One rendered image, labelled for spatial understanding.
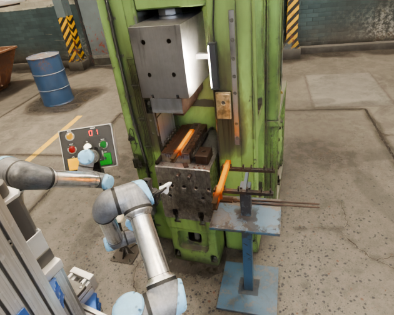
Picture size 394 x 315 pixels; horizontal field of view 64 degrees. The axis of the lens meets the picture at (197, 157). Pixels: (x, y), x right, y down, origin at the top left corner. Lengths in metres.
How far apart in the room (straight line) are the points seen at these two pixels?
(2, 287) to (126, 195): 0.52
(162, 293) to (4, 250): 0.55
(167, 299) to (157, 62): 1.21
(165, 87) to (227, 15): 0.51
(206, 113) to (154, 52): 0.76
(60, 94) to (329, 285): 5.46
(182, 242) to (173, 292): 1.38
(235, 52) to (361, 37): 6.29
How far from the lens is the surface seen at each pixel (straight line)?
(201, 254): 2.55
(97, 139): 2.15
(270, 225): 1.87
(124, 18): 2.03
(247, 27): 1.81
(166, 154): 2.09
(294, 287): 2.52
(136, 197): 1.28
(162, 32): 1.79
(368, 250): 2.86
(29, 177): 1.38
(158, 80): 1.88
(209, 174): 1.99
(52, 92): 6.51
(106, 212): 1.30
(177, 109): 1.90
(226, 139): 2.06
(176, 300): 1.23
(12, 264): 0.98
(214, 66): 1.85
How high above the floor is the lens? 2.03
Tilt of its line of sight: 32 degrees down
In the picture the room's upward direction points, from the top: 7 degrees counter-clockwise
